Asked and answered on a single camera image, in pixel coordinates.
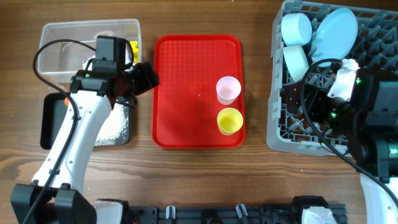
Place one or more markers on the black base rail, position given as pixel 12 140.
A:
pixel 266 214

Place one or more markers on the light blue bowl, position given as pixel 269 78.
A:
pixel 296 29

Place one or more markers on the green bowl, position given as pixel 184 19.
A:
pixel 296 62

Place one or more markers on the grey dishwasher rack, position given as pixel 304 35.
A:
pixel 375 46

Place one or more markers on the pile of rice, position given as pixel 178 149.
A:
pixel 115 130

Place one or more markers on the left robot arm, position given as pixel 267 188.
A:
pixel 55 193

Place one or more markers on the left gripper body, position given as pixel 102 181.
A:
pixel 138 81

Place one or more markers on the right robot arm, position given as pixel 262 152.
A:
pixel 356 119

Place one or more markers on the yellow plastic cup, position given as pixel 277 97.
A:
pixel 229 121

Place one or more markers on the white tissue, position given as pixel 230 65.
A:
pixel 88 64

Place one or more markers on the clear plastic waste bin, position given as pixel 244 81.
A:
pixel 60 61

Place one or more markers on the pink plastic cup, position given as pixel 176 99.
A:
pixel 228 89

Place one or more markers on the yellow snack wrapper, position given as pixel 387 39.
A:
pixel 135 52

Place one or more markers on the black food waste tray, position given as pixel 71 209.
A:
pixel 53 115

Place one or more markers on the red plastic tray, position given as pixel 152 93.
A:
pixel 185 104

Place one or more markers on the light blue plate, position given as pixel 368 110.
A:
pixel 335 36

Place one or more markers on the orange carrot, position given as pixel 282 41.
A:
pixel 66 102

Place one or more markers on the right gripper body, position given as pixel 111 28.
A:
pixel 319 106

